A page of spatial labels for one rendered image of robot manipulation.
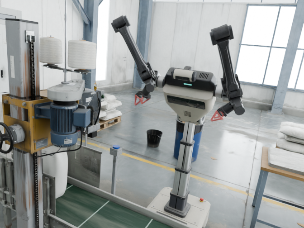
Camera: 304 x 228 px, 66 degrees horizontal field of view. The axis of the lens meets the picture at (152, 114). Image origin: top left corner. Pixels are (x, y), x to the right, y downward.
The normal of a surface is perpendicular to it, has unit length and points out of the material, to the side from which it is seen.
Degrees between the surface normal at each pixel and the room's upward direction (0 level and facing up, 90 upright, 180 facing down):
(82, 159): 90
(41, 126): 90
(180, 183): 90
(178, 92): 40
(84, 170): 90
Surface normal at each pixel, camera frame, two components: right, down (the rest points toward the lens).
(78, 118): -0.04, 0.25
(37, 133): 0.89, 0.20
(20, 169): -0.44, 0.19
